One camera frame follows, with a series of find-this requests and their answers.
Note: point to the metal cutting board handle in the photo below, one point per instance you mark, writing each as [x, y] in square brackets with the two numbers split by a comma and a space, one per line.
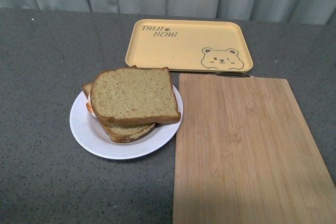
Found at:
[233, 74]

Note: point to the bread slice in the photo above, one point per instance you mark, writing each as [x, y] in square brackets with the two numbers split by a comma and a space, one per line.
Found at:
[132, 96]
[126, 132]

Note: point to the fried egg filling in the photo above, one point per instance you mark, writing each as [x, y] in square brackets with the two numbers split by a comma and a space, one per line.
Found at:
[89, 107]

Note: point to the bamboo cutting board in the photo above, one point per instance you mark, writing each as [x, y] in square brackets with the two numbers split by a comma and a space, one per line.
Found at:
[244, 154]

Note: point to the yellow bear tray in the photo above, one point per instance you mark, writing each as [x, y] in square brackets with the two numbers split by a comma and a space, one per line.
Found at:
[188, 45]

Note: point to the white round plate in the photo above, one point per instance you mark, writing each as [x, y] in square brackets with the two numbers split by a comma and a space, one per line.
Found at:
[90, 135]

